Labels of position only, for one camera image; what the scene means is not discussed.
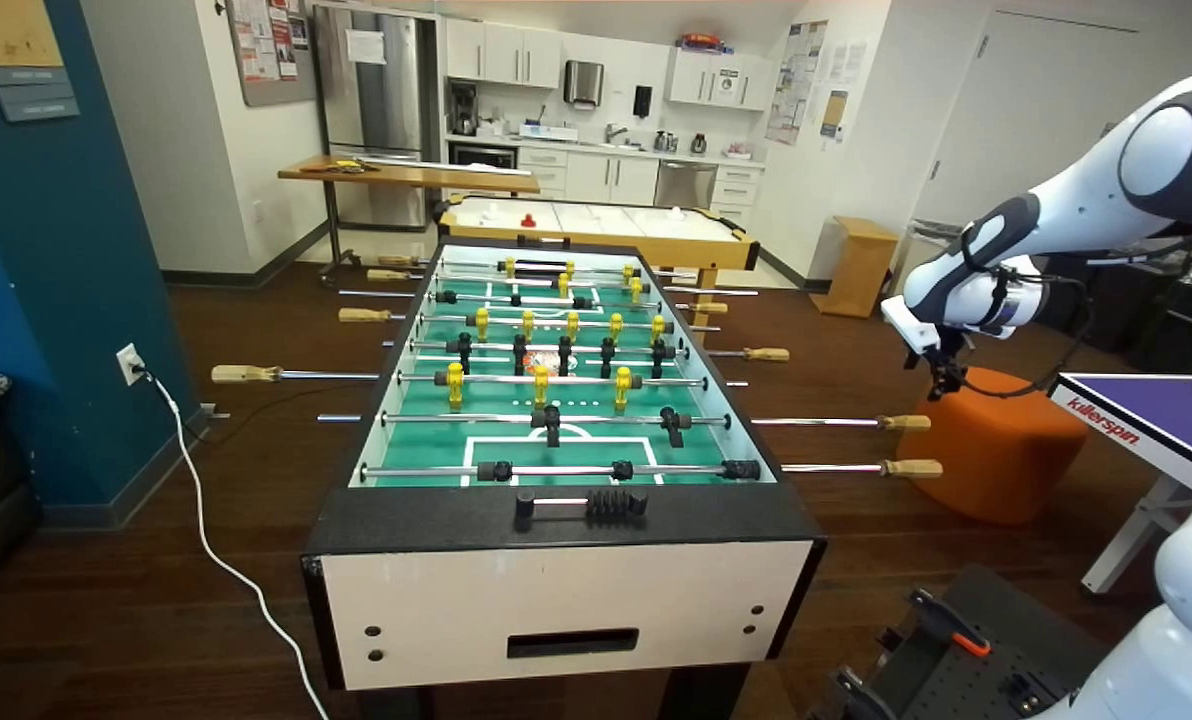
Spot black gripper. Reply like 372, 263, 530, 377
929, 326, 966, 400

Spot foosball rod wooden handle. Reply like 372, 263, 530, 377
683, 299, 730, 315
780, 460, 946, 481
748, 415, 933, 432
706, 349, 791, 362

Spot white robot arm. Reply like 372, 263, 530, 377
881, 74, 1192, 720

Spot orange black clamp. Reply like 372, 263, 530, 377
910, 586, 993, 660
833, 667, 898, 720

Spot orange pouf stool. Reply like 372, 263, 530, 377
900, 368, 1089, 522

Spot blue ping pong table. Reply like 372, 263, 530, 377
1047, 370, 1192, 596

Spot air hockey table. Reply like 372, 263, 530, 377
440, 195, 760, 271

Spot foosball table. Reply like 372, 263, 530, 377
304, 241, 823, 720

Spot white kitchen cabinets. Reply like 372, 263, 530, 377
440, 16, 773, 221

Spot stainless steel refrigerator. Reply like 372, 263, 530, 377
308, 3, 445, 232

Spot wooden high table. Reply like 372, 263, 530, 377
276, 154, 542, 266

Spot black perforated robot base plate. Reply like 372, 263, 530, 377
810, 564, 1119, 720

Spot white cable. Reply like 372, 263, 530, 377
131, 370, 338, 720

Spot wall power outlet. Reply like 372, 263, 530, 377
115, 344, 149, 383

